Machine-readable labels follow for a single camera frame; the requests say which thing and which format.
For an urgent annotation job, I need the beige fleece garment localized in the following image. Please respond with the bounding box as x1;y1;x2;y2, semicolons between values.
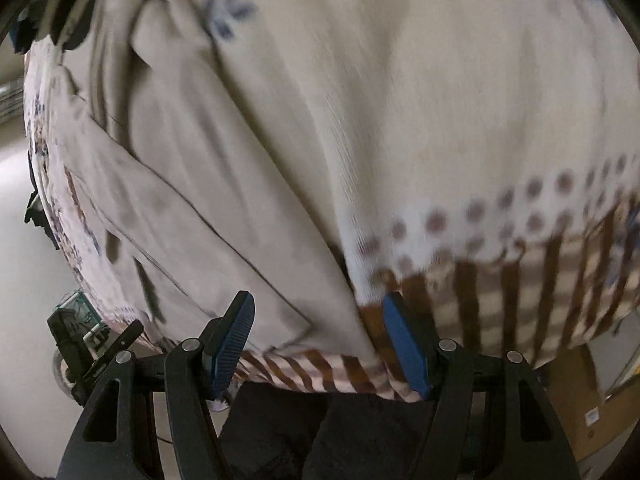
51;0;373;359

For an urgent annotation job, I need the cardboard box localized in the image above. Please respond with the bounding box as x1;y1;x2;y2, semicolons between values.
544;344;639;460

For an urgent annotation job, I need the floral fleece blanket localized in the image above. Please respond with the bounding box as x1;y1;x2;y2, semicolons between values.
25;0;639;402

